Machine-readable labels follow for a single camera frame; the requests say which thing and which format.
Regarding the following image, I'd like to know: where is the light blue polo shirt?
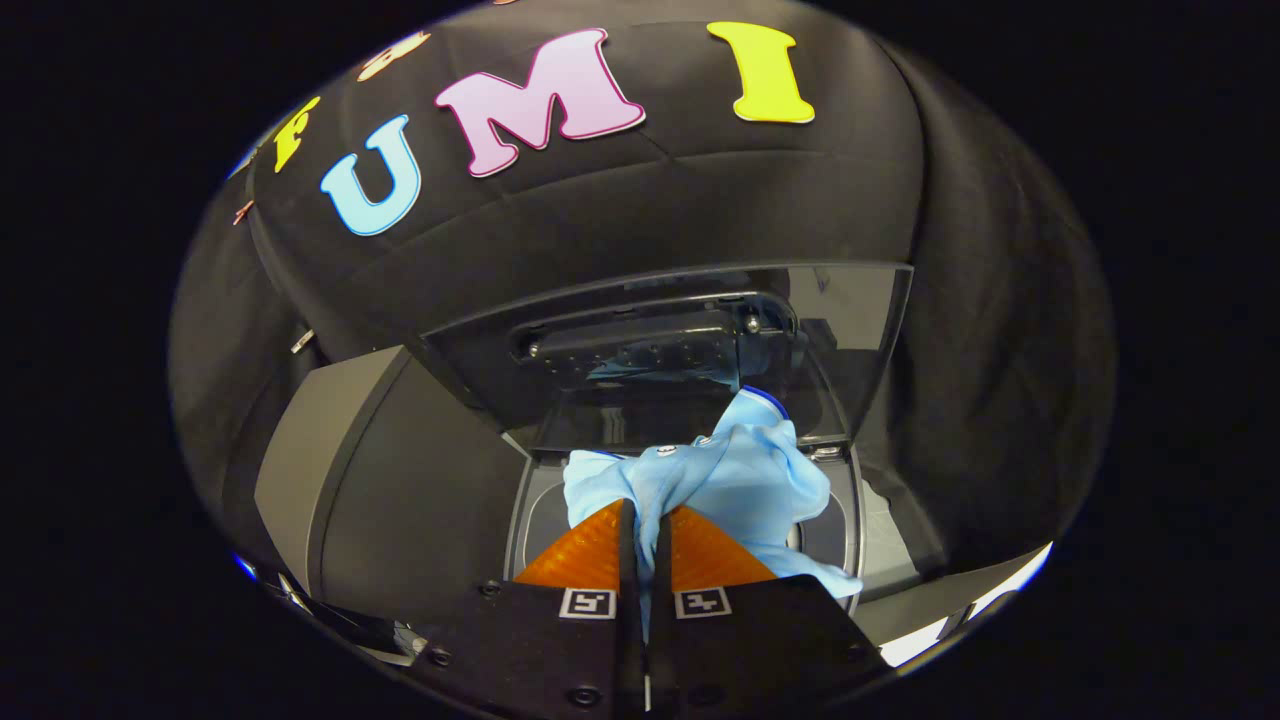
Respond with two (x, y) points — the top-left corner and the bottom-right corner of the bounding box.
(562, 385), (863, 641)

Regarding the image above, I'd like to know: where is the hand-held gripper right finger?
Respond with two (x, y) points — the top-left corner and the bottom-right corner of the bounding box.
(648, 503), (893, 715)

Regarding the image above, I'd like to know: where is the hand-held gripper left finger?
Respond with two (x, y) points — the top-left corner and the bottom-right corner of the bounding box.
(398, 497), (644, 716)

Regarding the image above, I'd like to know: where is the black backdrop cloth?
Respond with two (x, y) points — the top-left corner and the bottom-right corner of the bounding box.
(168, 0), (1116, 601)

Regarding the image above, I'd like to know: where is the grey washing machine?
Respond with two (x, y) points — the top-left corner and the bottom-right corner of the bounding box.
(253, 345), (1053, 669)

